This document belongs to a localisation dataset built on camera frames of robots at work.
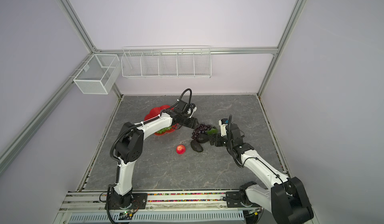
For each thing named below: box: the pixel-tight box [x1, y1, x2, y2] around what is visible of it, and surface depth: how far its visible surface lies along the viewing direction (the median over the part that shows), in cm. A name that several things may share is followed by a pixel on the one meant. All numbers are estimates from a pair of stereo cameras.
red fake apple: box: [176, 144, 187, 155], surface depth 89 cm
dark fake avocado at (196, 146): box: [190, 139, 204, 153], surface depth 91 cm
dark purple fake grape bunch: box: [191, 123, 218, 140], surface depth 98 cm
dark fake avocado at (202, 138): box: [196, 133, 210, 144], surface depth 93 cm
